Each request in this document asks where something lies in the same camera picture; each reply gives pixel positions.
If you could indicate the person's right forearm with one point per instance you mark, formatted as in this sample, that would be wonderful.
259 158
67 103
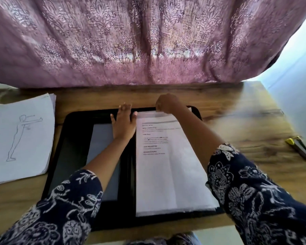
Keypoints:
201 135

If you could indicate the person's left hand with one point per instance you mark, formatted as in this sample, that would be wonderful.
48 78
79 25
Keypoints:
124 125

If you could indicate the person's left forearm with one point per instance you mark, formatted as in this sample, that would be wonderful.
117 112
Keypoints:
104 160

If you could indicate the stack of printed papers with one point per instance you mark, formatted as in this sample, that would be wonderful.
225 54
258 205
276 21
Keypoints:
171 171

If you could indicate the body figure paper stack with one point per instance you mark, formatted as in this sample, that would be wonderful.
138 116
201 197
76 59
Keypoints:
18 140

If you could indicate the person's right hand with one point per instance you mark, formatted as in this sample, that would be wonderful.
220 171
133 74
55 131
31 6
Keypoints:
169 104

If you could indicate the pink patterned curtain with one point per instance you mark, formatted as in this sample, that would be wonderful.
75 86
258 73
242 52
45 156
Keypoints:
143 38

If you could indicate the silver yellow black stapler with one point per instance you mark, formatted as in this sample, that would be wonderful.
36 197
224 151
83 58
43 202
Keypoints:
301 149

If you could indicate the black folder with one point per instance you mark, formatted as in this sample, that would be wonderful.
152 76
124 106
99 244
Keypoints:
76 145

